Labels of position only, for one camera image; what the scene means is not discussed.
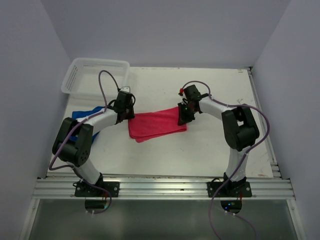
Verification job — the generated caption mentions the pink microfiber towel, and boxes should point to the pink microfiber towel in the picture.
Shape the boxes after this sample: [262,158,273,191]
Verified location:
[128,106,187,143]

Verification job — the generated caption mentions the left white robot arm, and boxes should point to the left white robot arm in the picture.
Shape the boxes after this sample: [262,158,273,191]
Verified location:
[49,86,135,197]

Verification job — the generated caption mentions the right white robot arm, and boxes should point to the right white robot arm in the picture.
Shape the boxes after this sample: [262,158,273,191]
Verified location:
[177,84,260,197]

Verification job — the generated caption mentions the white plastic basket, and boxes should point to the white plastic basket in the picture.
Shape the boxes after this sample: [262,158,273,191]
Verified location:
[60,57,130,101]

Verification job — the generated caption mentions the blue microfiber towel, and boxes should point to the blue microfiber towel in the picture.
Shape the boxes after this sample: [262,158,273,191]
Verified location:
[68,106,105,145]

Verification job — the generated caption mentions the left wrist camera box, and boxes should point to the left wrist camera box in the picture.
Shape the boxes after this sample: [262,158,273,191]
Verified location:
[120,86,132,93]

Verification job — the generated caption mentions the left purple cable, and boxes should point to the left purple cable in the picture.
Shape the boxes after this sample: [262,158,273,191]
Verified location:
[48,70,121,215]

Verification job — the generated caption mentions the purple cable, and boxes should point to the purple cable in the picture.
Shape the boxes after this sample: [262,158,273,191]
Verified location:
[48,70,121,215]
[181,80,270,240]

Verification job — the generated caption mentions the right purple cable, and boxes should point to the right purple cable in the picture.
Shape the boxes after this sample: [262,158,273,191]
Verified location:
[181,80,270,240]

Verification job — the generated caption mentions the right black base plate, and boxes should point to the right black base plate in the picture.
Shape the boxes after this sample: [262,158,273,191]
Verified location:
[206,177,252,198]

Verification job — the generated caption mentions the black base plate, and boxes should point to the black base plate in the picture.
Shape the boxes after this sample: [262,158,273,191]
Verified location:
[206,177,252,198]
[72,181,120,198]

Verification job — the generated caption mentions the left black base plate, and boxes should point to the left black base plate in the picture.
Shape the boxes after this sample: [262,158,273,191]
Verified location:
[72,181,120,198]

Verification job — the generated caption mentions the aluminium mounting rail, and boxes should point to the aluminium mounting rail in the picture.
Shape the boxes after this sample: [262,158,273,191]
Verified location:
[32,172,295,200]

